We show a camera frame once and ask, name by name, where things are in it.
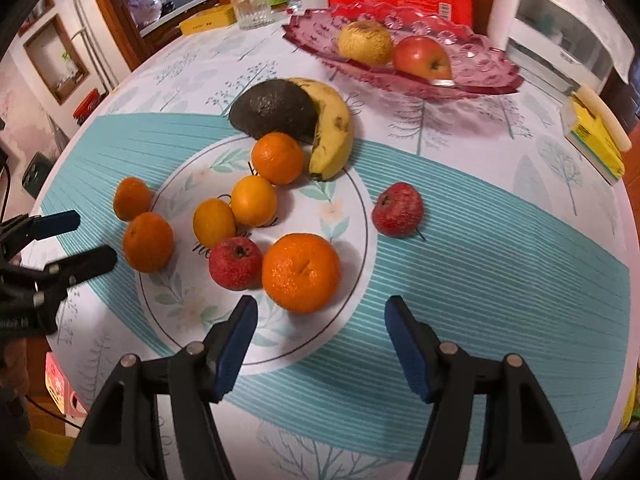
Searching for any flat yellow box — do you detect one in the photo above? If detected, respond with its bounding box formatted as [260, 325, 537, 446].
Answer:
[179, 4, 238, 36]

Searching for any white countertop appliance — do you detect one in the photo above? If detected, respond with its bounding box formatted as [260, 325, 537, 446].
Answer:
[505, 0, 636, 98]

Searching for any yellow banana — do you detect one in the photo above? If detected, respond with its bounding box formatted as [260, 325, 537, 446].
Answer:
[287, 77, 355, 182]

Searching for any white paper towel roll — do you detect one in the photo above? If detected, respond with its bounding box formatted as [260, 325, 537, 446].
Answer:
[487, 0, 523, 48]

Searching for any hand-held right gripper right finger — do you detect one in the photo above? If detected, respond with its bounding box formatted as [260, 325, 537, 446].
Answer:
[384, 295, 583, 480]

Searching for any large orange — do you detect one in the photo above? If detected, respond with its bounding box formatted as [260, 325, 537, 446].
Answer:
[261, 233, 342, 315]

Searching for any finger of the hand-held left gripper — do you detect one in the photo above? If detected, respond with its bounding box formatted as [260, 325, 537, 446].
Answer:
[22, 246, 118, 311]
[0, 210, 81, 261]

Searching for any red basket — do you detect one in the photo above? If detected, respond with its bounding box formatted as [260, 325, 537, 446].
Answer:
[73, 88, 101, 123]

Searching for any small red apple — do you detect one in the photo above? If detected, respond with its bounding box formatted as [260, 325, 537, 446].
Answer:
[371, 182, 426, 241]
[208, 237, 264, 292]

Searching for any pink plastic stool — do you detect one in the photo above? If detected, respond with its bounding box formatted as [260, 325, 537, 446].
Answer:
[44, 352, 88, 418]

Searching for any yellow tissue box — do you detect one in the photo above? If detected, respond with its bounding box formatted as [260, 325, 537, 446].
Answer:
[560, 85, 633, 188]

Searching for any large red apple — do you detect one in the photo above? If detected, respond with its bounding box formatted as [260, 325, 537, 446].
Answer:
[392, 35, 453, 86]

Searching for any pink glass fruit bowl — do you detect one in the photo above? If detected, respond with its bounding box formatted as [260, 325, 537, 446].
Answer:
[281, 2, 525, 101]

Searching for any person's left hand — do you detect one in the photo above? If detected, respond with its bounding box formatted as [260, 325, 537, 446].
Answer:
[0, 341, 30, 408]

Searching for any orange tangerine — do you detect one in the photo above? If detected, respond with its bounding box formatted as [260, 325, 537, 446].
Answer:
[193, 198, 237, 250]
[122, 212, 175, 274]
[113, 177, 153, 222]
[230, 175, 278, 228]
[250, 131, 306, 186]

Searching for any yellow pear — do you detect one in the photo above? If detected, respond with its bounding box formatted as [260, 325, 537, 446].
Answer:
[337, 20, 394, 66]

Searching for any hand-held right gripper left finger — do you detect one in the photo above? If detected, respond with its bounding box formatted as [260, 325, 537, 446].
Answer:
[62, 295, 259, 480]

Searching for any clear glass cup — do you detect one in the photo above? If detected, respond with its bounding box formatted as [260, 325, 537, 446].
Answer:
[231, 0, 275, 31]

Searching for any wooden wall niche frame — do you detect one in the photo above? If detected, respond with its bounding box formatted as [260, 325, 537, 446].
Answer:
[22, 15, 91, 106]

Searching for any dark avocado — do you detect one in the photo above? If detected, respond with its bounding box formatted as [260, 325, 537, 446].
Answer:
[228, 79, 318, 143]

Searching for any wooden cabinet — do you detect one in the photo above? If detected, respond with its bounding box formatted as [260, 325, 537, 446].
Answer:
[82, 0, 236, 61]

